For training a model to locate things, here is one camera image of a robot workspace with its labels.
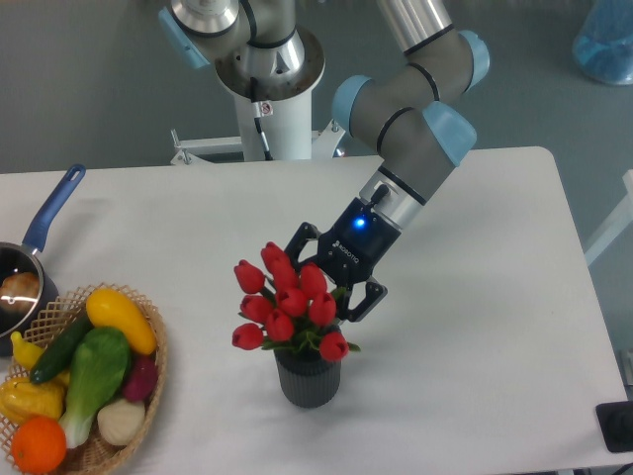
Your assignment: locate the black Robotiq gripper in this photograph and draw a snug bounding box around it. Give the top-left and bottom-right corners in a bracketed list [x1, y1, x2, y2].
[284, 198, 401, 325]

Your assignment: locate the red tulip bouquet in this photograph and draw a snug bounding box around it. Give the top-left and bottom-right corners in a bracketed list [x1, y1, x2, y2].
[231, 241, 360, 363]

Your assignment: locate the dark grey ribbed vase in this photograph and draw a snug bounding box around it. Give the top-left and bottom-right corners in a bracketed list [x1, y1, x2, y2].
[274, 349, 342, 409]

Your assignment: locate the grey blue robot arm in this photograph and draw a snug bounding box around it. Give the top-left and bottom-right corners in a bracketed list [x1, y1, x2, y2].
[158, 1, 490, 322]

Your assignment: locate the purple red radish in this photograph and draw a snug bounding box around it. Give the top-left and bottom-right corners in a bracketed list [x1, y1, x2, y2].
[122, 355, 158, 402]

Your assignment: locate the yellow squash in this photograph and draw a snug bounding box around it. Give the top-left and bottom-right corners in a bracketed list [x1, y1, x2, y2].
[85, 288, 157, 356]

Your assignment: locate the green bok choy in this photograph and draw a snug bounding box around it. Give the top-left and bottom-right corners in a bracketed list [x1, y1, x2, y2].
[59, 327, 131, 449]

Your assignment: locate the white garlic bulb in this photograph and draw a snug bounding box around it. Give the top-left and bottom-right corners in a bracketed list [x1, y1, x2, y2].
[97, 398, 145, 446]

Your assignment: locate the green cucumber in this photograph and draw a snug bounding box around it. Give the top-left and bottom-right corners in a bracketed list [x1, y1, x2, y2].
[30, 312, 93, 384]

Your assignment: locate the black device at table edge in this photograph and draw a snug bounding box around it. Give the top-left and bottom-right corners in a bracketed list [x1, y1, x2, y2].
[595, 401, 633, 453]

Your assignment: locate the bread roll in saucepan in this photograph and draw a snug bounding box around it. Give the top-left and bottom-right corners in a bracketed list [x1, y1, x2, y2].
[1, 272, 40, 315]

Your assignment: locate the small yellow pear gourd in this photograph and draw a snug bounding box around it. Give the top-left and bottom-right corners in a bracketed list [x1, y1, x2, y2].
[10, 332, 45, 370]

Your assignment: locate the blue plastic bag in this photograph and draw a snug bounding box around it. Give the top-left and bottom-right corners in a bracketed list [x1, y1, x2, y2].
[572, 1, 632, 86]

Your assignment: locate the yellow pumpkin gourd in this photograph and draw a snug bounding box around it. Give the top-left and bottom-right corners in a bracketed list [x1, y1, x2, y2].
[1, 377, 65, 426]

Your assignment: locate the orange fruit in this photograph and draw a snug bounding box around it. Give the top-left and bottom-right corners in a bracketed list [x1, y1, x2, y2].
[11, 417, 66, 474]

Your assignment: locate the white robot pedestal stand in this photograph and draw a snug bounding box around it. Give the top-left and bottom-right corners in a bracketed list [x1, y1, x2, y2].
[171, 26, 345, 164]

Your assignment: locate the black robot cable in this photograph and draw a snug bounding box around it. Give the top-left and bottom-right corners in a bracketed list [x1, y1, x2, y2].
[248, 76, 274, 162]

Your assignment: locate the white frame bar right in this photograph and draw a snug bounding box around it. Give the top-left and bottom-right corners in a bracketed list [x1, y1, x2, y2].
[584, 169, 632, 266]

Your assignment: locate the blue handled saucepan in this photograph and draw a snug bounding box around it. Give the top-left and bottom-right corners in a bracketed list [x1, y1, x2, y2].
[1, 164, 86, 357]

